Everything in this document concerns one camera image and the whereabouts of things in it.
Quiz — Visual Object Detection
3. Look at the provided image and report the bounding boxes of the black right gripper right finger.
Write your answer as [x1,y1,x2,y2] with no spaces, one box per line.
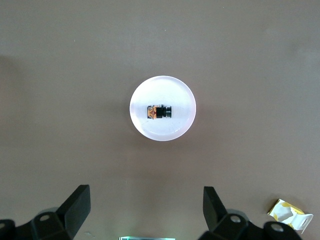
[198,186,303,240]

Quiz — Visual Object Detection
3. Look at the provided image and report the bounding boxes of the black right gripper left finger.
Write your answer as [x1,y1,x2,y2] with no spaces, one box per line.
[0,184,91,240]

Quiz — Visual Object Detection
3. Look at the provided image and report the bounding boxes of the orange and black switch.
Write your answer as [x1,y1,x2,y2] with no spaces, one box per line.
[146,104,173,120]

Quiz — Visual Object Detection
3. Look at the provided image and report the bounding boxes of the torn yellow white carton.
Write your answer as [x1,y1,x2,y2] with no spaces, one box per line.
[266,198,314,235]

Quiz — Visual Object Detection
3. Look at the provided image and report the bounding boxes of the round pink plate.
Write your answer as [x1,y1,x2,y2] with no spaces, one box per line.
[129,75,197,142]

